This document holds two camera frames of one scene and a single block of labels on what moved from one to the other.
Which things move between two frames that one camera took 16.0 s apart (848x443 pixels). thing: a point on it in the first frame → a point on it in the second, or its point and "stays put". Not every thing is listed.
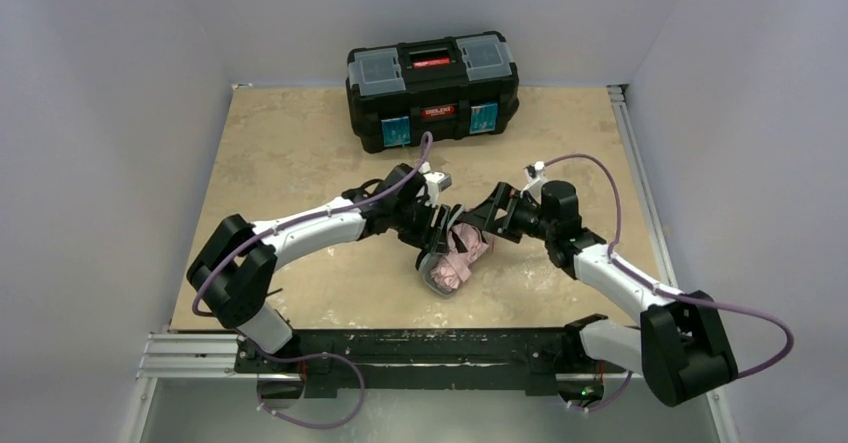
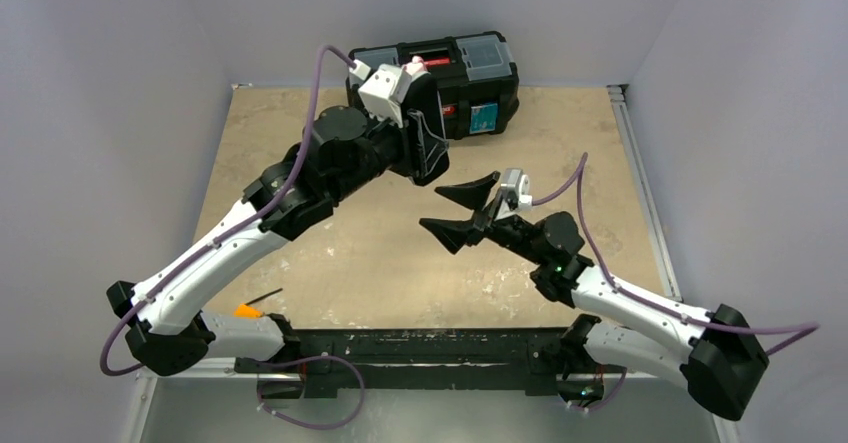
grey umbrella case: x=444 y=271 → x=427 y=149
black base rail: x=538 y=360 stays put
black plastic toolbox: x=451 y=87 stays put
